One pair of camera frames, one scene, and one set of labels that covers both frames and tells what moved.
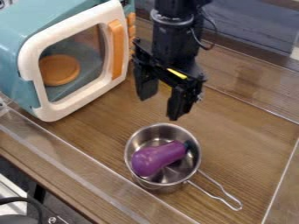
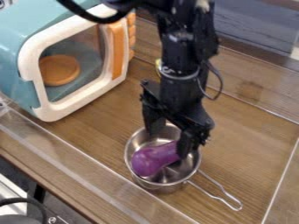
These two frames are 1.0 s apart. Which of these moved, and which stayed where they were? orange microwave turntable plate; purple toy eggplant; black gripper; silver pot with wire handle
Moved: black gripper
Stayed: purple toy eggplant; silver pot with wire handle; orange microwave turntable plate
